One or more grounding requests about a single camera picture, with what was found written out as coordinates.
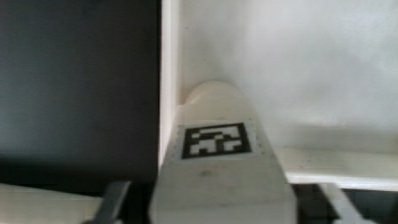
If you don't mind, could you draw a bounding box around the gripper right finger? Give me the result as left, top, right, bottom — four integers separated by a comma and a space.
319, 183, 378, 224

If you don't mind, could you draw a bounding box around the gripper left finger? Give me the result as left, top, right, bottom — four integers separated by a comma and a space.
81, 181, 131, 224

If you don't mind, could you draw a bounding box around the white table leg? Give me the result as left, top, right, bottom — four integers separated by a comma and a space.
149, 81, 296, 224

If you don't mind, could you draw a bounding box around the white square tabletop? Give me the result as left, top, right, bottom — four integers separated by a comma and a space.
159, 0, 398, 191

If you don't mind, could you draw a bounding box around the white L-shaped fence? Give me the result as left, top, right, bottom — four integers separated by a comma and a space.
0, 183, 101, 224

